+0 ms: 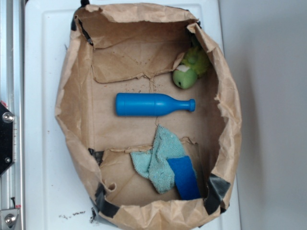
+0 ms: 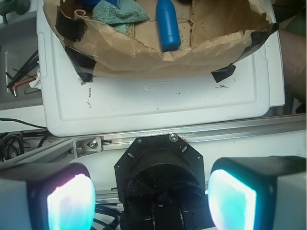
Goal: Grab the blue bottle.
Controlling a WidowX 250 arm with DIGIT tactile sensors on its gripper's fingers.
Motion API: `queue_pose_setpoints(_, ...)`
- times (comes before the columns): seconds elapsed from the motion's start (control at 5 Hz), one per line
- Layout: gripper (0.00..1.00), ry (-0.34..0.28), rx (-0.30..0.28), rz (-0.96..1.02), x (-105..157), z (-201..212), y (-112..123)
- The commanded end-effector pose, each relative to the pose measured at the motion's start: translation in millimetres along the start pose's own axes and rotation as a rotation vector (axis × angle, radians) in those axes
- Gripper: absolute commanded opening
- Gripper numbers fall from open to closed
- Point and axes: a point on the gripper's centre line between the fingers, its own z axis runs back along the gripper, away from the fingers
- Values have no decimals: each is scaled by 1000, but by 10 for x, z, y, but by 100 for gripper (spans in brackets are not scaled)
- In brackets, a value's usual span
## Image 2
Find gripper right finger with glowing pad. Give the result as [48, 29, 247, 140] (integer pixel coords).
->
[208, 156, 307, 230]

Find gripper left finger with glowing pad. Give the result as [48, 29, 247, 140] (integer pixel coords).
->
[0, 163, 96, 230]

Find blue plastic bottle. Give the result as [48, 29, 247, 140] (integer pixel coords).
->
[156, 0, 181, 52]

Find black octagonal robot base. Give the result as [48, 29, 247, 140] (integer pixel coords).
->
[114, 140, 214, 230]

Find white plastic bin lid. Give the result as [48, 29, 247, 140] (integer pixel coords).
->
[37, 1, 284, 137]

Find black and orange hex keys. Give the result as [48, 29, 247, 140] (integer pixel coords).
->
[5, 49, 39, 97]

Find grey plastic tray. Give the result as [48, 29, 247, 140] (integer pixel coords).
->
[0, 12, 42, 110]

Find brown paper bag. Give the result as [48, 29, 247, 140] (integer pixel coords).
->
[43, 0, 279, 82]

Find green knitted ball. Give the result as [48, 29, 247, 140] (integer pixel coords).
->
[280, 11, 307, 37]

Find teal microfiber cloth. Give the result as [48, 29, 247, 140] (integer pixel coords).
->
[92, 0, 149, 35]

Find blue object behind cloth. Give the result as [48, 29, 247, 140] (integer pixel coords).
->
[80, 0, 119, 7]

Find aluminium extrusion rail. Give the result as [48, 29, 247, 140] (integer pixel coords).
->
[0, 113, 307, 167]

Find metal corner bracket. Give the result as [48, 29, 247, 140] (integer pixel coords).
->
[72, 136, 103, 159]

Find black cables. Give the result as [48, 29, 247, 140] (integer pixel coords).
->
[0, 117, 52, 163]

